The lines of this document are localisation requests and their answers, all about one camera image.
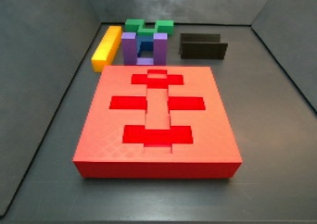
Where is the yellow long bar block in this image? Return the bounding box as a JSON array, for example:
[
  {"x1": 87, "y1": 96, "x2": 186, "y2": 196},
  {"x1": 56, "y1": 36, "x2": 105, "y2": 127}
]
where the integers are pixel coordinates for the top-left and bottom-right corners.
[{"x1": 92, "y1": 26, "x2": 123, "y2": 72}]

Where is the green zigzag block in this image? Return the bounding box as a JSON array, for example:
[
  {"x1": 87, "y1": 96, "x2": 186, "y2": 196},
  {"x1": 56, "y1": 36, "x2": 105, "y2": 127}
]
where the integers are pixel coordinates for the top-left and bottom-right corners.
[{"x1": 125, "y1": 19, "x2": 175, "y2": 36}]

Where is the purple U-shaped block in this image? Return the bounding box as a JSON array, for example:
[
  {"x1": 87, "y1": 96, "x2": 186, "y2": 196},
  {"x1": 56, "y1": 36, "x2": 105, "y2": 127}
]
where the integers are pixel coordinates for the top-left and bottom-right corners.
[{"x1": 121, "y1": 32, "x2": 168, "y2": 66}]

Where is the black angled bracket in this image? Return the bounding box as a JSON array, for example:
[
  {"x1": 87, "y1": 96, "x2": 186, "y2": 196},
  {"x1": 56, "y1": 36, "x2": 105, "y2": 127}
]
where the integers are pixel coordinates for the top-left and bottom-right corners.
[{"x1": 179, "y1": 33, "x2": 227, "y2": 60}]

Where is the red slotted board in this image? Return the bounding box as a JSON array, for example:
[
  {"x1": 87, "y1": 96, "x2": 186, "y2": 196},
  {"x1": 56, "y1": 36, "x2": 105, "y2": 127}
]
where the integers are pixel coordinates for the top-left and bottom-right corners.
[{"x1": 73, "y1": 66, "x2": 242, "y2": 179}]

